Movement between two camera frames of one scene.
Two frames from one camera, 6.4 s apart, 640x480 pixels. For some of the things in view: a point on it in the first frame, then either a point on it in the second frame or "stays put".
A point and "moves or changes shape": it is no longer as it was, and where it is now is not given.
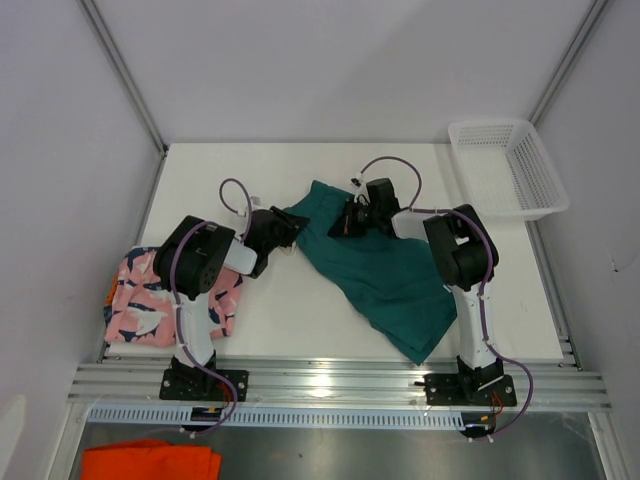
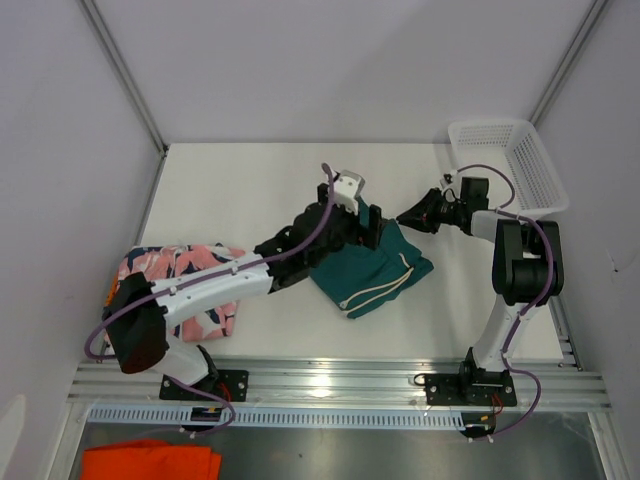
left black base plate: x=193 y=384 stays put
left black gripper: x=291 y=224 -> x=361 y=235
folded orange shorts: x=150 y=460 stays put
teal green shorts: x=397 y=285 moves or changes shape
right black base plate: x=443 y=389 stays put
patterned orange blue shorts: x=108 y=309 stays put
